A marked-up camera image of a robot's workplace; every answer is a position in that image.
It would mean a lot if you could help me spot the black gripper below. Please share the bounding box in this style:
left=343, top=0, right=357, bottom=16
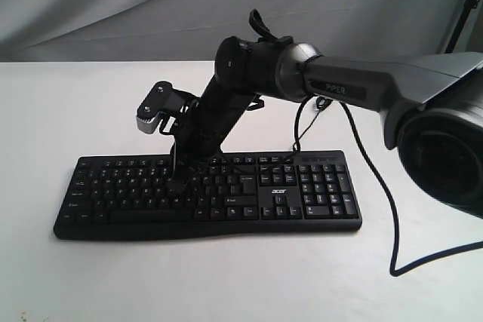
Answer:
left=167, top=78, right=257, bottom=195

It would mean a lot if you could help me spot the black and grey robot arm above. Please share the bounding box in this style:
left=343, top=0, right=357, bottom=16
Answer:
left=170, top=36, right=482, bottom=217

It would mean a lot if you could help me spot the black acer keyboard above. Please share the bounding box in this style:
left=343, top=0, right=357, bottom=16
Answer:
left=53, top=151, right=362, bottom=241

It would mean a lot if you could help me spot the grey backdrop cloth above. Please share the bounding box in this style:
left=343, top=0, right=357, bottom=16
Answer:
left=1, top=0, right=464, bottom=62

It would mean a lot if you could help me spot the black tripod stand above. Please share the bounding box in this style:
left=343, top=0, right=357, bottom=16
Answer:
left=439, top=0, right=482, bottom=53

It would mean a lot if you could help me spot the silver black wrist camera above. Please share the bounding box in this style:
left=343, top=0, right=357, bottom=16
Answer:
left=136, top=81, right=196, bottom=134

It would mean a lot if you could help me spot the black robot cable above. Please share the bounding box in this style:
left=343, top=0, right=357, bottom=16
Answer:
left=195, top=95, right=483, bottom=277

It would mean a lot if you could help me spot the black keyboard usb cable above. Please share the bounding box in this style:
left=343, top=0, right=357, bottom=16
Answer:
left=291, top=95, right=333, bottom=153

